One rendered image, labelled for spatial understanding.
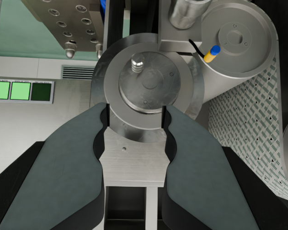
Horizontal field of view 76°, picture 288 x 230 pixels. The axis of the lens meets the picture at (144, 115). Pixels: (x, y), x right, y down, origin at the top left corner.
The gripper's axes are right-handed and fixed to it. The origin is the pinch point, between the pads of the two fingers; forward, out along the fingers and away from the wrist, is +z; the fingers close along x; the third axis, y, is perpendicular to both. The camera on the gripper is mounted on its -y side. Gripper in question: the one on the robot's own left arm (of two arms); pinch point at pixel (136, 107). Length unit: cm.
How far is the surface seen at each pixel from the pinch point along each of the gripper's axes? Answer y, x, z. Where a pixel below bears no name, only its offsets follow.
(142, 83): 2.7, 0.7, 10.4
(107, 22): -3.0, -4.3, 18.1
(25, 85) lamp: 18, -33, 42
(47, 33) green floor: 38, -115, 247
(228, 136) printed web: 16.9, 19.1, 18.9
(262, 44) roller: -1.5, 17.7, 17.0
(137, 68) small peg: 0.5, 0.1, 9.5
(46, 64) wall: 90, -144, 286
